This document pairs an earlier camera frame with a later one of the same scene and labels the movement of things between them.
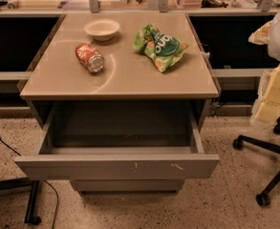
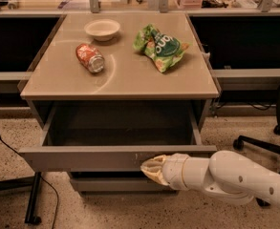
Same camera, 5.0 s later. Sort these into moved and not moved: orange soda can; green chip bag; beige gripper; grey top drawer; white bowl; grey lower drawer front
Moved: beige gripper; grey top drawer
Not moved: orange soda can; green chip bag; grey lower drawer front; white bowl
